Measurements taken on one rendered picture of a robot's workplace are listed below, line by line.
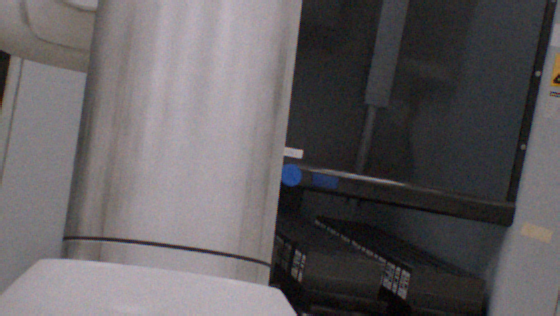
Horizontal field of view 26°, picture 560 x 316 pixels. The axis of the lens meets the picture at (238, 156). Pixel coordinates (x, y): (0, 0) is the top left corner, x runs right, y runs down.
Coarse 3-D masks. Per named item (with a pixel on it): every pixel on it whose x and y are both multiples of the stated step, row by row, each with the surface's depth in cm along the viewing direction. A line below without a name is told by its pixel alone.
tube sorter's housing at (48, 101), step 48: (48, 96) 161; (0, 144) 160; (48, 144) 161; (528, 144) 174; (0, 192) 161; (48, 192) 162; (288, 192) 233; (528, 192) 174; (0, 240) 161; (48, 240) 163; (432, 240) 202; (480, 240) 183; (528, 240) 175; (0, 288) 162; (528, 288) 175
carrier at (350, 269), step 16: (304, 256) 168; (320, 256) 168; (336, 256) 168; (304, 272) 168; (320, 272) 168; (336, 272) 169; (352, 272) 169; (368, 272) 169; (320, 288) 168; (336, 288) 169; (352, 288) 169; (368, 288) 170
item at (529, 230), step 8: (552, 72) 173; (552, 80) 173; (552, 96) 174; (552, 104) 174; (544, 112) 173; (552, 112) 174; (528, 224) 175; (520, 232) 174; (528, 232) 175; (536, 232) 175; (544, 232) 175; (552, 232) 175; (544, 240) 175
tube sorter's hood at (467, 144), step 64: (320, 0) 165; (384, 0) 167; (448, 0) 168; (512, 0) 170; (320, 64) 166; (384, 64) 167; (448, 64) 169; (512, 64) 171; (320, 128) 167; (384, 128) 168; (448, 128) 170; (512, 128) 171; (320, 192) 167; (384, 192) 168; (448, 192) 170; (512, 192) 172
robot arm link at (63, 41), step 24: (0, 0) 104; (24, 0) 104; (48, 0) 103; (72, 0) 102; (96, 0) 103; (0, 24) 105; (24, 24) 105; (48, 24) 105; (72, 24) 104; (0, 48) 108; (24, 48) 107; (48, 48) 107; (72, 48) 107
